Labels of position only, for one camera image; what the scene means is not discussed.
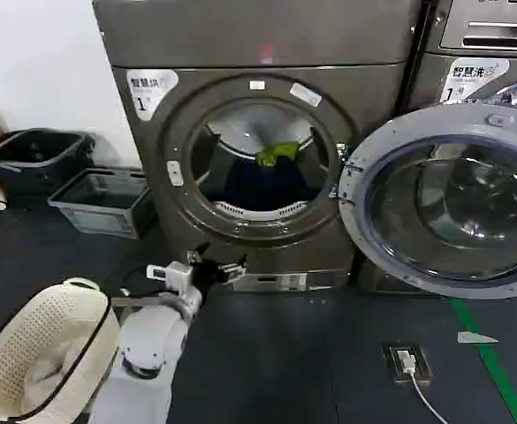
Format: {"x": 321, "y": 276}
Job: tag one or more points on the grey front-load dryer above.
{"x": 284, "y": 53}

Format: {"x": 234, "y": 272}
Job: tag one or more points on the green floor tape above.
{"x": 492, "y": 358}

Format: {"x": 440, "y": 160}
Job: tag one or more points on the round glass dryer door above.
{"x": 452, "y": 203}

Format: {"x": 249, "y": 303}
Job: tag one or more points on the white perforated laundry basket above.
{"x": 15, "y": 335}

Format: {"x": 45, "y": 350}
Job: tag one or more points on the green garment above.
{"x": 276, "y": 153}

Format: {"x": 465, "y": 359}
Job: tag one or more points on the grey metal bar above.
{"x": 134, "y": 300}

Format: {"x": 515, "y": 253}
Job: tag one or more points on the metal floor socket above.
{"x": 406, "y": 363}

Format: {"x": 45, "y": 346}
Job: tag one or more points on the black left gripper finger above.
{"x": 197, "y": 254}
{"x": 236, "y": 270}

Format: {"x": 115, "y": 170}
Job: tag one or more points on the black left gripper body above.
{"x": 207, "y": 274}

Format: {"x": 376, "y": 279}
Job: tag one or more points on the grey washing machine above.
{"x": 474, "y": 35}

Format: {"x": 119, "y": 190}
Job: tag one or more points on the grey plastic basket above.
{"x": 103, "y": 207}

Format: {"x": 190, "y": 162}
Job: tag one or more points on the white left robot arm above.
{"x": 147, "y": 340}

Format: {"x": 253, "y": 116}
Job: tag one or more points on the white wedge floor marker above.
{"x": 474, "y": 337}

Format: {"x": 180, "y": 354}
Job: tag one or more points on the black plastic basket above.
{"x": 32, "y": 152}

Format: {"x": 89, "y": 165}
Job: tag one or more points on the dark blue garment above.
{"x": 262, "y": 185}

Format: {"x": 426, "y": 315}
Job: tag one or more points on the white cloth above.
{"x": 52, "y": 375}

